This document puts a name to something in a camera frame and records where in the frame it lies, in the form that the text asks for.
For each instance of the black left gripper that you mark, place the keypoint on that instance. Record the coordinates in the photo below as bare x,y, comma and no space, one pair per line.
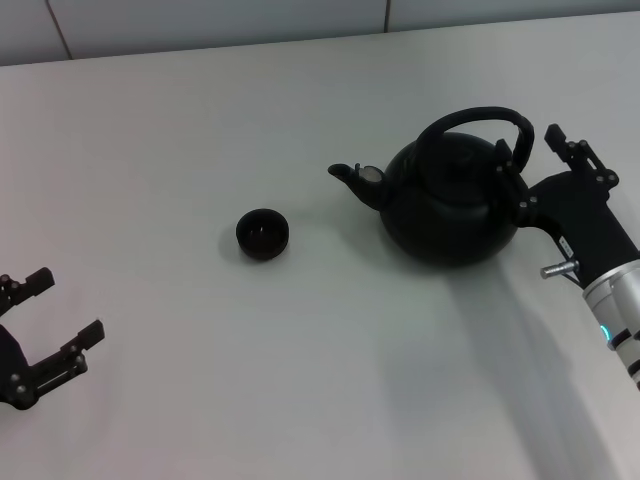
15,375

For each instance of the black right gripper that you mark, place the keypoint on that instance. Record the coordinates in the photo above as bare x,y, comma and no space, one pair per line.
575,215

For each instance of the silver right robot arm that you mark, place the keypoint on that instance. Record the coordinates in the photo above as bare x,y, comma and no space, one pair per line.
620,310

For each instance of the dark brown round teacup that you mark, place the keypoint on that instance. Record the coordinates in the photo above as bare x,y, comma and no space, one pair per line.
262,235

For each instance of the silver right gripper stud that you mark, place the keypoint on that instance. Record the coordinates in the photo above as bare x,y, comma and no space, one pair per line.
557,270

